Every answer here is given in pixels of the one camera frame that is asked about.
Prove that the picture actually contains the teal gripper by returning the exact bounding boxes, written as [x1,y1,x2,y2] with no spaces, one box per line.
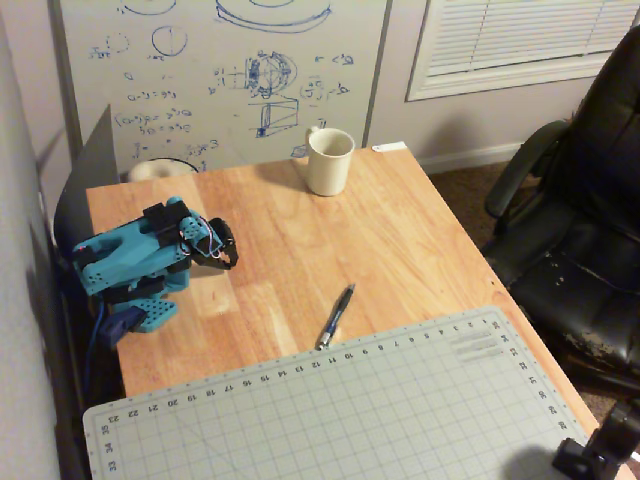
[177,214,241,272]

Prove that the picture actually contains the black pen with silver tip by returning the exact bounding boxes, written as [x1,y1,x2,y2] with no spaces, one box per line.
[315,283,357,350]

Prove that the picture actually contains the dark blue table clamp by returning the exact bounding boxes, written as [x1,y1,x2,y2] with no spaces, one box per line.
[93,306,147,350]

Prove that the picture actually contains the cream ceramic mug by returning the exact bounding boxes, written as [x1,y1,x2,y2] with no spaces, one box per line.
[305,125,357,198]

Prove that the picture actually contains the whiteboard with blue drawings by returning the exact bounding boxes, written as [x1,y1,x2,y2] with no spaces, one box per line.
[48,0,395,175]

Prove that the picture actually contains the grey gridded cutting mat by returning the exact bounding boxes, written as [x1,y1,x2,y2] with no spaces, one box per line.
[81,305,592,480]

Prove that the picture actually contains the white baseboard trim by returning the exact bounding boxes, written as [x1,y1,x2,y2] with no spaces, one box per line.
[416,142,524,175]

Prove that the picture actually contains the black leather office chair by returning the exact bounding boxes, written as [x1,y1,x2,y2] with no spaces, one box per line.
[481,21,640,397]

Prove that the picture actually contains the white window blinds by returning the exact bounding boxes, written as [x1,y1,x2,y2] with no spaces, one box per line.
[427,0,640,77]

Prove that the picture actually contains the blue cable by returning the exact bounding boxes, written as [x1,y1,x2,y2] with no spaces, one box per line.
[83,298,109,404]

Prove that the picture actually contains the white window frame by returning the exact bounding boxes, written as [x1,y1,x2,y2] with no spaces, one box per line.
[404,0,640,103]

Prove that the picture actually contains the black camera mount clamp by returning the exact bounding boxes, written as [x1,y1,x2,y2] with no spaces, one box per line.
[551,399,640,480]

